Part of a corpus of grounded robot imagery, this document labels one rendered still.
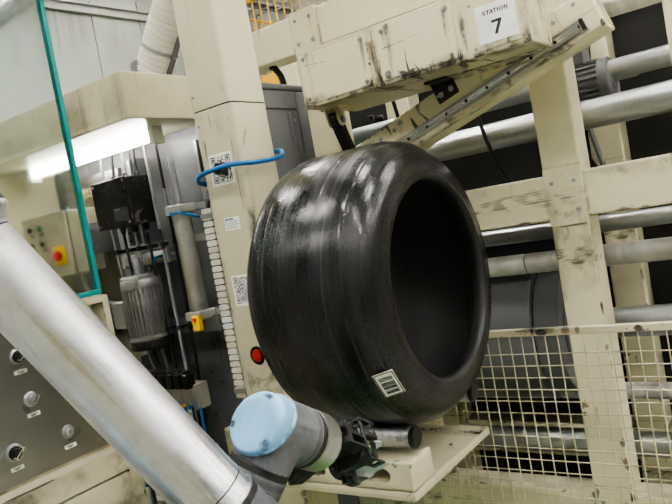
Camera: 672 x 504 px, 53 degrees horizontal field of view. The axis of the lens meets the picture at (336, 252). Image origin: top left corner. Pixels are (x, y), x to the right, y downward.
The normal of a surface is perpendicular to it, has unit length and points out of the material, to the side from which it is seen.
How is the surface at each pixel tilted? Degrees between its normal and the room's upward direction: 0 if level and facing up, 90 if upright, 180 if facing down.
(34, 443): 90
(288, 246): 66
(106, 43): 90
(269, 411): 56
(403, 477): 90
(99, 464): 90
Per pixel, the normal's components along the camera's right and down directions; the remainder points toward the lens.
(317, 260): -0.59, -0.15
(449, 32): -0.57, 0.14
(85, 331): 0.65, -0.42
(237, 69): 0.80, -0.11
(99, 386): 0.24, 0.00
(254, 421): -0.47, -0.47
